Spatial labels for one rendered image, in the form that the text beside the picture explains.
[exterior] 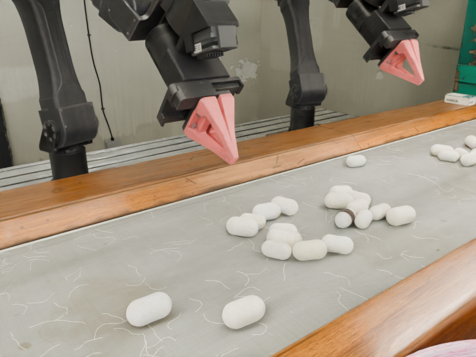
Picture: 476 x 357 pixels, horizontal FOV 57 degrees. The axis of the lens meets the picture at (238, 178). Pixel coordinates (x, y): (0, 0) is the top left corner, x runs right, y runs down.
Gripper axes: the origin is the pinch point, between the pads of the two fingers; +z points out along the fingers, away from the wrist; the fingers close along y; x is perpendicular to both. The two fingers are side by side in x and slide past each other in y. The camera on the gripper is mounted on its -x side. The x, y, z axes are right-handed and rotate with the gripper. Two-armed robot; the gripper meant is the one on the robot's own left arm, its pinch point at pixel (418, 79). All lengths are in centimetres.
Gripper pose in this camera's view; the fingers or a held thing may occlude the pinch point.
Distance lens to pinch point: 87.8
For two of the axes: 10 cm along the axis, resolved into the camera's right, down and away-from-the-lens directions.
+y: 8.0, -2.1, 5.6
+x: -3.8, 5.4, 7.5
